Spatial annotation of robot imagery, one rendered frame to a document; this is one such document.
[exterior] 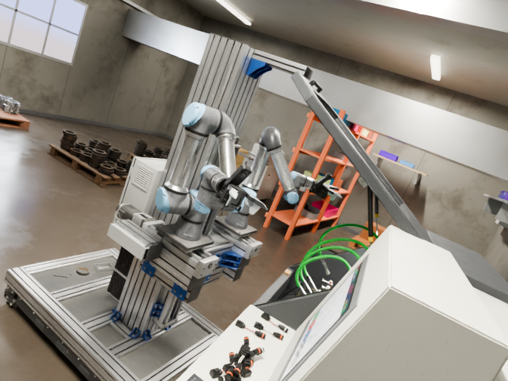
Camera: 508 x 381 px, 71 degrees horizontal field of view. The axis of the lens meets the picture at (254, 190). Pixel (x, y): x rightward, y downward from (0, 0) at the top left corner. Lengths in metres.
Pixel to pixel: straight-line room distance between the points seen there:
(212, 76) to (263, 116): 7.08
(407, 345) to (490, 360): 0.13
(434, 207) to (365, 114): 2.92
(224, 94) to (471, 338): 1.54
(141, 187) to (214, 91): 0.70
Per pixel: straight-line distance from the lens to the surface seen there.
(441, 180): 7.97
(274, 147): 2.14
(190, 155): 1.66
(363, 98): 5.91
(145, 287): 2.32
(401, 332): 0.77
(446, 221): 8.01
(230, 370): 1.21
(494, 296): 1.52
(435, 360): 0.80
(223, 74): 1.97
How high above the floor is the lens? 1.76
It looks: 12 degrees down
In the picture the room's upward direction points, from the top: 22 degrees clockwise
